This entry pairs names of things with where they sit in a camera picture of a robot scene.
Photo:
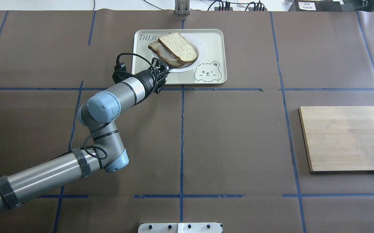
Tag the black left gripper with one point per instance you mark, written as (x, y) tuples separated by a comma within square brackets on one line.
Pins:
[(147, 81)]

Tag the bread slice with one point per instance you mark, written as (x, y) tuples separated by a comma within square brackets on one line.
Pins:
[(154, 48), (181, 49)]

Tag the white round plate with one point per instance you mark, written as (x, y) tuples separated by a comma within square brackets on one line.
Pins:
[(200, 48)]

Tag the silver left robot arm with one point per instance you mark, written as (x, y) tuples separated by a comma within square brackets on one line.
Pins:
[(102, 149)]

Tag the fried egg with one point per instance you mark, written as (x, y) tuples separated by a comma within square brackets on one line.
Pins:
[(167, 55)]

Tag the cream bear tray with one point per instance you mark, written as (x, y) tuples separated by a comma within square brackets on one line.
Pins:
[(212, 69)]

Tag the wooden cutting board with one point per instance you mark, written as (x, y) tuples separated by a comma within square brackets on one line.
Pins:
[(338, 138)]

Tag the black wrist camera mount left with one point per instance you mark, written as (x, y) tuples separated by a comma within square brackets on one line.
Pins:
[(120, 73)]

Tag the aluminium frame post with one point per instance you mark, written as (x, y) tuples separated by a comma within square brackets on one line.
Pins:
[(182, 7)]

